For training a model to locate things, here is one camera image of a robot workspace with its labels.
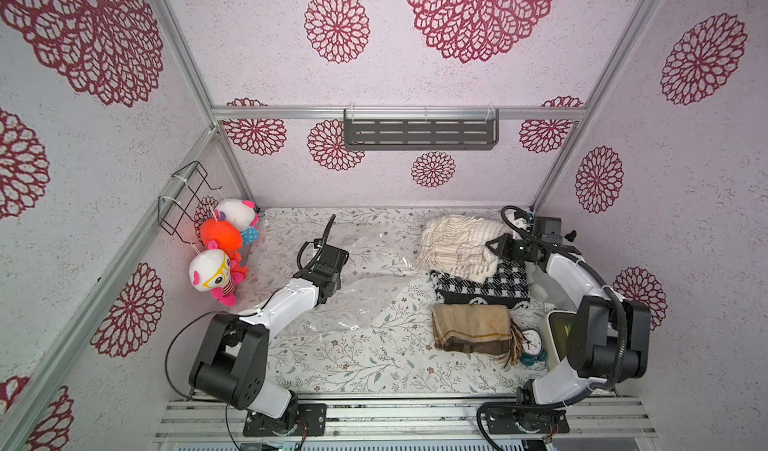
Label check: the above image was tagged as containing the teal alarm clock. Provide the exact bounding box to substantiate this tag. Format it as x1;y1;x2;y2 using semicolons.
519;328;548;366

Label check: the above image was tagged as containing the grey wall shelf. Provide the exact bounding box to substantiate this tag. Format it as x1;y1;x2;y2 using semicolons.
342;109;499;151

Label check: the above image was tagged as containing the grey raccoon plush toy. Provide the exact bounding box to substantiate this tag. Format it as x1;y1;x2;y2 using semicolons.
525;262;576;311

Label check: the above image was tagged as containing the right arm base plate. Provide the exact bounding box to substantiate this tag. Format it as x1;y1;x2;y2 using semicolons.
479;402;570;435

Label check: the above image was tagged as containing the black wire basket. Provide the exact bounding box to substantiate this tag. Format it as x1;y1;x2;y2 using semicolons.
156;160;221;244

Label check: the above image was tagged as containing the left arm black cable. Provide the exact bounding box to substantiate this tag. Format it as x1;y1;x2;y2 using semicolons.
296;213;338;272

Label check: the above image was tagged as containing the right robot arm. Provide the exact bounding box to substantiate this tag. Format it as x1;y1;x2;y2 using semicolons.
486;205;651;409

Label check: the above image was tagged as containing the red orange plush toy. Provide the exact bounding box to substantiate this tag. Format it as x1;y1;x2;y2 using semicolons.
199;218;248;277

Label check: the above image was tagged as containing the clear plastic vacuum bag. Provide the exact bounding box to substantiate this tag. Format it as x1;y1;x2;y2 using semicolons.
235;217;422;337

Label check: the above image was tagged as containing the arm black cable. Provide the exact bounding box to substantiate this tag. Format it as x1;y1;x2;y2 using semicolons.
500;204;629;392
296;213;338;272

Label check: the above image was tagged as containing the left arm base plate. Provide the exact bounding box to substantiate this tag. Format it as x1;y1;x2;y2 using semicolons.
243;402;328;438

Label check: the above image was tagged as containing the beige brown fringed scarf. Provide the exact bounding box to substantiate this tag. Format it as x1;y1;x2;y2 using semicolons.
431;304;526;366

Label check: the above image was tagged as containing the cream knitted scarf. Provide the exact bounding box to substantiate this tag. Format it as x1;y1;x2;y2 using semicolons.
415;215;511;283

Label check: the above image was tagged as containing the white pink plush toy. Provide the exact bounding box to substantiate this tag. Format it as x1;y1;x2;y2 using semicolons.
214;199;260;245

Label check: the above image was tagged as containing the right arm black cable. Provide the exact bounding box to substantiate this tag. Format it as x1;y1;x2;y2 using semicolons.
500;204;629;392

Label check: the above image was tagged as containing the black white houndstooth scarf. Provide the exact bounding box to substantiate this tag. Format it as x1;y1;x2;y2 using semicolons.
430;260;530;309

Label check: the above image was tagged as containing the white plush doll with glasses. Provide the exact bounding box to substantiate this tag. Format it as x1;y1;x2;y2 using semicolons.
188;249;247;308

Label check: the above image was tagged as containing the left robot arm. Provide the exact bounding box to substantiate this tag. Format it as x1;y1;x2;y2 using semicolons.
188;244;349;425

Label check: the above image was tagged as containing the white box with green inside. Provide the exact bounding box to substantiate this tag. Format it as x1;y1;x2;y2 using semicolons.
539;310;576;370

